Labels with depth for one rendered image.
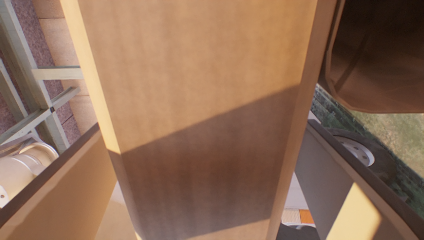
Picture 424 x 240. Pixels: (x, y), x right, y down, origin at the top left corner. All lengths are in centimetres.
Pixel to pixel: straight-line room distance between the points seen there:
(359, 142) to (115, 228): 152
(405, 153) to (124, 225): 149
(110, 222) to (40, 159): 21
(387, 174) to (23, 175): 144
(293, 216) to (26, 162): 91
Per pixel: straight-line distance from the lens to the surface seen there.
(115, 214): 26
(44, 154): 45
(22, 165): 40
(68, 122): 332
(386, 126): 167
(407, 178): 160
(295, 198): 108
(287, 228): 44
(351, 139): 165
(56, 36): 307
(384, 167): 149
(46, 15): 307
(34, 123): 254
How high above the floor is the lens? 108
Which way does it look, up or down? level
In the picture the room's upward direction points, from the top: 91 degrees counter-clockwise
